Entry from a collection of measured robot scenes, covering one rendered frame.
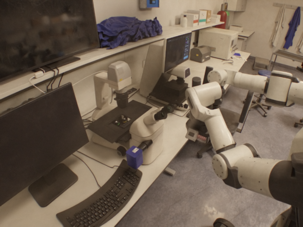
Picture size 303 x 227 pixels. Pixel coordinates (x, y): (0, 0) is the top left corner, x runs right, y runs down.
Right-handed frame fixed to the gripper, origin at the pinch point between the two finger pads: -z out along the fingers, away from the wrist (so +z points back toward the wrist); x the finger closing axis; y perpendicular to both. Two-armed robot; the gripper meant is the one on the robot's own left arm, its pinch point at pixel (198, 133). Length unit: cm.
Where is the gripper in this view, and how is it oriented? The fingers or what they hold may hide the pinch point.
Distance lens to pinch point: 82.5
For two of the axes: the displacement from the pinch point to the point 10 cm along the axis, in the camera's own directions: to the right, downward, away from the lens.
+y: -5.7, 6.3, -5.4
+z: -1.2, -7.1, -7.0
